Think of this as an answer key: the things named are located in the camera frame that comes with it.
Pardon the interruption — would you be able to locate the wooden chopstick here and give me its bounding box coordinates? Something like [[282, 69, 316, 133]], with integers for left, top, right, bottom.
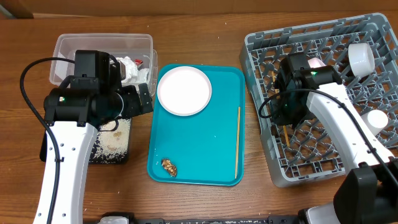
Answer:
[[234, 106, 241, 179], [271, 72, 290, 147]]

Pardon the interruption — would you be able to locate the white napkin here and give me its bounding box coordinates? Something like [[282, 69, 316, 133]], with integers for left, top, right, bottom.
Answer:
[[117, 56, 149, 86]]

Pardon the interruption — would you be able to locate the rice pile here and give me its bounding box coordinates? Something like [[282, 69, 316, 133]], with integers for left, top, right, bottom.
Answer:
[[91, 117, 131, 163]]

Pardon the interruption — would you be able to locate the red snack wrapper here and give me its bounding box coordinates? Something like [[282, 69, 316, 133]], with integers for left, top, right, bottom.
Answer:
[[134, 59, 143, 68]]

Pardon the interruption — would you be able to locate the pink bowl with rice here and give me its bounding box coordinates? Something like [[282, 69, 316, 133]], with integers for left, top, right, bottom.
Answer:
[[308, 57, 325, 68]]

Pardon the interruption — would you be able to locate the small white cup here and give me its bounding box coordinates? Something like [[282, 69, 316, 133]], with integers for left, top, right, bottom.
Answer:
[[361, 110, 388, 136]]

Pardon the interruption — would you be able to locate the grey-green bowl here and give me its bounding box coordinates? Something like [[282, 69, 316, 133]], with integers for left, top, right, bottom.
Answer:
[[348, 43, 375, 78]]

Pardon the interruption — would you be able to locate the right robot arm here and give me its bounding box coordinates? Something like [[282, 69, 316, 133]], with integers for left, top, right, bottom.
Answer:
[[267, 53, 397, 223]]

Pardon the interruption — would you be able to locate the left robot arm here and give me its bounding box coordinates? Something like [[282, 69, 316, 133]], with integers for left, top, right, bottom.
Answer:
[[34, 50, 153, 223]]

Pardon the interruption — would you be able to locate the black tray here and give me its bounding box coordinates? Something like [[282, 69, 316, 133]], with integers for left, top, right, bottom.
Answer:
[[39, 116, 133, 165]]

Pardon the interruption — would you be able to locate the large white plate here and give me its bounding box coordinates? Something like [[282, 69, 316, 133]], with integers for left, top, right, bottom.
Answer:
[[157, 66, 212, 116]]

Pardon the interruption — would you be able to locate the clear plastic bin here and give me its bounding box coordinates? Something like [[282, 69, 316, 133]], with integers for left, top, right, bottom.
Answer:
[[53, 33, 158, 96]]

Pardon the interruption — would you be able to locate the brown food scrap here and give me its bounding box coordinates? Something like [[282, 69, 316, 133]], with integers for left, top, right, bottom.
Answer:
[[161, 159, 177, 177]]

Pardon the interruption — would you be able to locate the teal serving tray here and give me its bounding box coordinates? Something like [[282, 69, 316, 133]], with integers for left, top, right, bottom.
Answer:
[[147, 65, 245, 186]]

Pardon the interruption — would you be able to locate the grey dish rack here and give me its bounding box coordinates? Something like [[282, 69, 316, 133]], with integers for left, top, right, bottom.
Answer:
[[239, 13, 397, 187]]

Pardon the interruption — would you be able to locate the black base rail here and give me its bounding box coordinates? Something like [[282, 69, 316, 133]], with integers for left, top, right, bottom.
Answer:
[[99, 212, 312, 224]]

